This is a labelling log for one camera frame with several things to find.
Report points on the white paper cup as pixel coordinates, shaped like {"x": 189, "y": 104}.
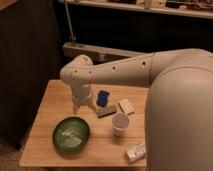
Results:
{"x": 120, "y": 123}

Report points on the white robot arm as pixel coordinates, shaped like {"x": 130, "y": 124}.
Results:
{"x": 179, "y": 106}

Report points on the blue sponge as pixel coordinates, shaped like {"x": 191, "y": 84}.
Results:
{"x": 102, "y": 98}

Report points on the green ceramic bowl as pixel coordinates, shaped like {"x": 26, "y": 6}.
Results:
{"x": 71, "y": 135}

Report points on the metal pole stand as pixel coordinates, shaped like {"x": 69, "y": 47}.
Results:
{"x": 72, "y": 35}

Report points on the brown rectangular block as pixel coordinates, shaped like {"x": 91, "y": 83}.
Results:
{"x": 101, "y": 112}

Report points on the white remote control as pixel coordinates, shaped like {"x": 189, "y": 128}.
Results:
{"x": 136, "y": 152}

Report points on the beige sponge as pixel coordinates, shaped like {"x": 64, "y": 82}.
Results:
{"x": 126, "y": 106}

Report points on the wooden shelf unit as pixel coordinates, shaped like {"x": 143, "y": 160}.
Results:
{"x": 107, "y": 31}

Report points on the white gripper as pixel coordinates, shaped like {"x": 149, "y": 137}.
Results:
{"x": 82, "y": 96}

